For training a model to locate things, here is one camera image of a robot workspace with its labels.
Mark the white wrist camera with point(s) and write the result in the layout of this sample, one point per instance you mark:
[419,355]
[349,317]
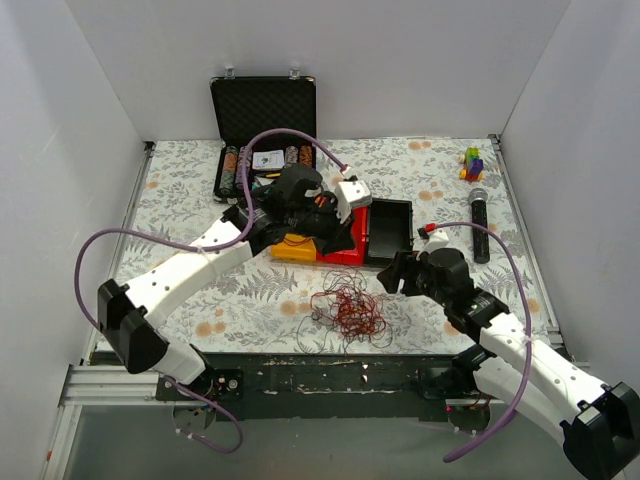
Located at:
[351,193]
[432,238]

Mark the black poker chip case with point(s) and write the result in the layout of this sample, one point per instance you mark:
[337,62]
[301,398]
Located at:
[247,106]

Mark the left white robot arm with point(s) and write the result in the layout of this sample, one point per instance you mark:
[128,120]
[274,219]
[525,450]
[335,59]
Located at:
[130,315]

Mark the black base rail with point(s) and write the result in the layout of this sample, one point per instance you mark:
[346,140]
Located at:
[283,386]

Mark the red plastic bin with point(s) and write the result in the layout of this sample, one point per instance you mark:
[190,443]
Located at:
[360,233]

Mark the playing card deck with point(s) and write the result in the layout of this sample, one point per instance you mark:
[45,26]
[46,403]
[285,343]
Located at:
[268,160]

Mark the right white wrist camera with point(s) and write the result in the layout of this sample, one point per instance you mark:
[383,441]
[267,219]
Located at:
[432,238]

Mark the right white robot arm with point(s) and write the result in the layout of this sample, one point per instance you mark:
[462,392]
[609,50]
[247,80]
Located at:
[596,424]

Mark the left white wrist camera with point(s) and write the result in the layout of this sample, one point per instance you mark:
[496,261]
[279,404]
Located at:
[351,193]

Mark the colourful toy block figure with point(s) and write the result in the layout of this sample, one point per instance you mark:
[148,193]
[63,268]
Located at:
[472,165]

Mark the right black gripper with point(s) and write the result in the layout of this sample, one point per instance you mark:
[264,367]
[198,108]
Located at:
[401,272]

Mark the black microphone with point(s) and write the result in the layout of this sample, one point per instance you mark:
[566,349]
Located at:
[477,201]

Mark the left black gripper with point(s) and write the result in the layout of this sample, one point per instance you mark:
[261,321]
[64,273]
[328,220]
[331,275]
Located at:
[332,230]

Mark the black plastic bin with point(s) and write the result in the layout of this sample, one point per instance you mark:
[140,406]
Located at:
[390,229]

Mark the yellow plastic bin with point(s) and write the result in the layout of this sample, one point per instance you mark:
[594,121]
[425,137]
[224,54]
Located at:
[295,248]

